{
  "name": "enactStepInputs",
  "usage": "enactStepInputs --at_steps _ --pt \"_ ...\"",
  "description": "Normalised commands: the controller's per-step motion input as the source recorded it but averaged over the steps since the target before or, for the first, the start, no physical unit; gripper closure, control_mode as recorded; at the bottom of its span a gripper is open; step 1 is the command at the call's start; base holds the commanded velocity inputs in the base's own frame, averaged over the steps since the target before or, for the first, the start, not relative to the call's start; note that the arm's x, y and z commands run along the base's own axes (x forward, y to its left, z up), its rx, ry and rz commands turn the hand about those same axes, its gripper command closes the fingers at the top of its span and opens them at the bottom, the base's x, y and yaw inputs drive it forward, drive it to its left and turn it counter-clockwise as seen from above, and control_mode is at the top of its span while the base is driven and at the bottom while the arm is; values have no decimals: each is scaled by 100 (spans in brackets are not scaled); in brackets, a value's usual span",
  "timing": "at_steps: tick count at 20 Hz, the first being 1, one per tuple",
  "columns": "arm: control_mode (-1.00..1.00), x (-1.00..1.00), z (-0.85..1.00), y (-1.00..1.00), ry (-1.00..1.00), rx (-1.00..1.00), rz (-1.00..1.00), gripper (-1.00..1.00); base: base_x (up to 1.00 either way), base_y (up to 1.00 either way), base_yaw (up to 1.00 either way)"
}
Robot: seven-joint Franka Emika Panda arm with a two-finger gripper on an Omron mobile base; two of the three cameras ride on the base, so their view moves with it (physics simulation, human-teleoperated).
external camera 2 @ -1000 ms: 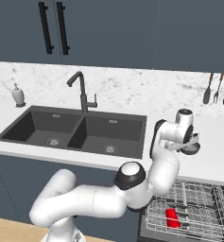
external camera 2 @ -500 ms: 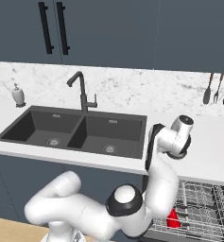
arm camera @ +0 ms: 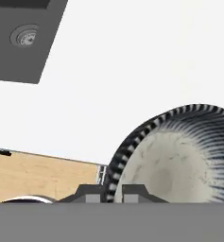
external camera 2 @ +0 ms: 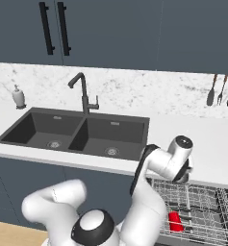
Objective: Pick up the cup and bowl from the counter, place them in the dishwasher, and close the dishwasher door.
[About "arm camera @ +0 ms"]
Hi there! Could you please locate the black cupboard handle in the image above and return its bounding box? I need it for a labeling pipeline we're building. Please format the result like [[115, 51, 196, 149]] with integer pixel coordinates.
[[0, 147, 12, 157]]

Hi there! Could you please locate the wooden cupboard front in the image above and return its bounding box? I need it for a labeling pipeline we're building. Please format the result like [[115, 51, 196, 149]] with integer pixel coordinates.
[[0, 150, 100, 204]]

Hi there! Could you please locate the white cup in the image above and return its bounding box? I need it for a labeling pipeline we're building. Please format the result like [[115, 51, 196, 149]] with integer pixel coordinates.
[[1, 195, 56, 204]]

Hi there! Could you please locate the black striped white bowl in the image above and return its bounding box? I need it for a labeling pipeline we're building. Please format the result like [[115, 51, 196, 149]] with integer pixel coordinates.
[[103, 103, 224, 204]]

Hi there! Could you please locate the grey sink basin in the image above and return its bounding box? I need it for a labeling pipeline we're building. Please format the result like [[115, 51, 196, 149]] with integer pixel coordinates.
[[0, 0, 69, 85]]

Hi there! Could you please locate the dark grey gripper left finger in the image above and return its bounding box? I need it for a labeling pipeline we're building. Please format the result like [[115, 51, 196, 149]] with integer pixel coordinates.
[[55, 183, 106, 204]]

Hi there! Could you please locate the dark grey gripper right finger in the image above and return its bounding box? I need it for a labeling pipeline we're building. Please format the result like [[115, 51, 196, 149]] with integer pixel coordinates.
[[121, 183, 170, 204]]

